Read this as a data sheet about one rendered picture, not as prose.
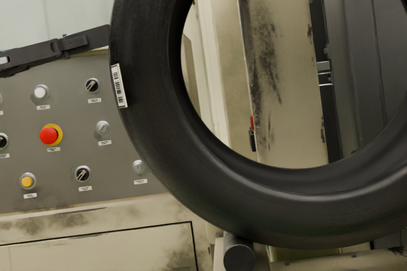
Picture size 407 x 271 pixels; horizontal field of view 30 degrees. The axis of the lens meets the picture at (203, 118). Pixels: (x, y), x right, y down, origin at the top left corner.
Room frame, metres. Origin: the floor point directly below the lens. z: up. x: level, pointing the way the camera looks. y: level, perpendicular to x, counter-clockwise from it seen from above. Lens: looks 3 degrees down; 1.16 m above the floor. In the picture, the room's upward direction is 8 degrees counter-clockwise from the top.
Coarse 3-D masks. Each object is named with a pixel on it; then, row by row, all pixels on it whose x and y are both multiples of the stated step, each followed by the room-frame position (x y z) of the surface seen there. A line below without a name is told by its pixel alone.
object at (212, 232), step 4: (208, 224) 1.38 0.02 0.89; (212, 224) 1.38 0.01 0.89; (208, 228) 1.38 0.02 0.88; (212, 228) 1.38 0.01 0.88; (216, 228) 1.38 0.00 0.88; (208, 232) 1.38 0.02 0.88; (212, 232) 1.38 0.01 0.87; (216, 232) 1.38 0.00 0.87; (220, 232) 1.38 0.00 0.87; (208, 236) 1.38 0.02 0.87; (212, 236) 1.38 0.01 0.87; (216, 236) 1.38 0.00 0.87; (220, 236) 1.38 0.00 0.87; (208, 240) 1.39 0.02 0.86; (212, 240) 1.38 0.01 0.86
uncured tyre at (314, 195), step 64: (128, 0) 1.04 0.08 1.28; (192, 0) 1.30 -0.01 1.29; (128, 64) 1.03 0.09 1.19; (128, 128) 1.06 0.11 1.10; (192, 128) 1.04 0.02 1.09; (384, 128) 1.31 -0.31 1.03; (192, 192) 1.04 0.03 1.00; (256, 192) 1.02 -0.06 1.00; (320, 192) 1.28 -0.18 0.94; (384, 192) 1.01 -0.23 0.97
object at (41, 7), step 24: (0, 0) 1.74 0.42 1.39; (24, 0) 1.74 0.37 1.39; (48, 0) 1.73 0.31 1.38; (72, 0) 1.73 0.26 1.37; (96, 0) 1.73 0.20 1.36; (0, 24) 1.74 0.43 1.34; (24, 24) 1.74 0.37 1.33; (48, 24) 1.73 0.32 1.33; (72, 24) 1.73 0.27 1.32; (96, 24) 1.73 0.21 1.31; (0, 48) 1.74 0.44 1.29
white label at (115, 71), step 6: (114, 66) 1.04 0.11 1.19; (114, 72) 1.04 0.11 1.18; (120, 72) 1.03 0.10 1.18; (114, 78) 1.05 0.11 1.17; (120, 78) 1.02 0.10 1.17; (114, 84) 1.06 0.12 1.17; (120, 84) 1.03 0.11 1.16; (120, 90) 1.03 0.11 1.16; (120, 96) 1.04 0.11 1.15; (120, 102) 1.05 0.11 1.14; (126, 102) 1.03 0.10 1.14
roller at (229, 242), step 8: (224, 232) 1.20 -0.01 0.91; (224, 240) 1.14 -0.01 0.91; (232, 240) 1.08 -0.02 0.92; (240, 240) 1.07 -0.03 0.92; (224, 248) 1.08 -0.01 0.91; (232, 248) 1.04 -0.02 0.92; (240, 248) 1.04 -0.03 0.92; (248, 248) 1.04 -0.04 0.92; (224, 256) 1.04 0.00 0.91; (232, 256) 1.04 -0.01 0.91; (240, 256) 1.04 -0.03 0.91; (248, 256) 1.04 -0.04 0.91; (224, 264) 1.04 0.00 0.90; (232, 264) 1.04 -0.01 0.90; (240, 264) 1.04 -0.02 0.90; (248, 264) 1.04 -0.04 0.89
